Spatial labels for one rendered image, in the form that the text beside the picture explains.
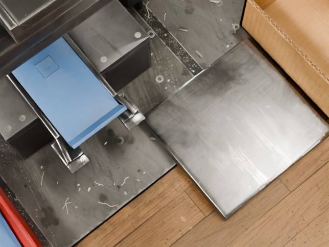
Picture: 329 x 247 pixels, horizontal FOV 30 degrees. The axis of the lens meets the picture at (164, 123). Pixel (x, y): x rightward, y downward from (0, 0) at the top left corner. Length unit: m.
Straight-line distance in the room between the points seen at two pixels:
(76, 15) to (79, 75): 0.13
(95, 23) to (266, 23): 0.20
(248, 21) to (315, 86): 0.12
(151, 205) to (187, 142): 0.09
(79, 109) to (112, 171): 0.11
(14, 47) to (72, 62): 0.16
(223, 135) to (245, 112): 0.04
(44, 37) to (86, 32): 0.16
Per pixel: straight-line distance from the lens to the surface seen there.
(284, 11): 0.83
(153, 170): 0.74
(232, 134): 0.74
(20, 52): 0.57
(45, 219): 0.75
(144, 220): 0.73
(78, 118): 0.68
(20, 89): 0.70
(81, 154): 0.67
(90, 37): 0.72
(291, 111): 0.76
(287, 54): 0.76
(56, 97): 0.69
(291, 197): 0.75
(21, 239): 0.74
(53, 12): 0.53
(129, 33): 0.72
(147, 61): 0.76
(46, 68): 0.71
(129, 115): 0.68
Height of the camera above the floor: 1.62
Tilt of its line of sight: 71 degrees down
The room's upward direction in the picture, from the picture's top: 3 degrees counter-clockwise
